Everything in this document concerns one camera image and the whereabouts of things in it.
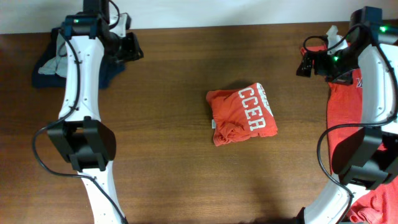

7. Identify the light grey folded shirt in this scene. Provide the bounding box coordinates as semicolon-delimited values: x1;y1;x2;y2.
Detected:
38;34;68;78

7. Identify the red soccer t-shirt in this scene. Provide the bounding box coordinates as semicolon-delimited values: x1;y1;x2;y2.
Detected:
300;44;398;224

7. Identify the dark navy folded garment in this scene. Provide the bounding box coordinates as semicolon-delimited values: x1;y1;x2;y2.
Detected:
32;27;126;90

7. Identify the orange Fram t-shirt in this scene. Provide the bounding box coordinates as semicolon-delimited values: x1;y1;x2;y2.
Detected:
206;83;278;146

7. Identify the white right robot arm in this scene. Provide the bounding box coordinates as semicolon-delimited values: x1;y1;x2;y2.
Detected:
294;6;397;223

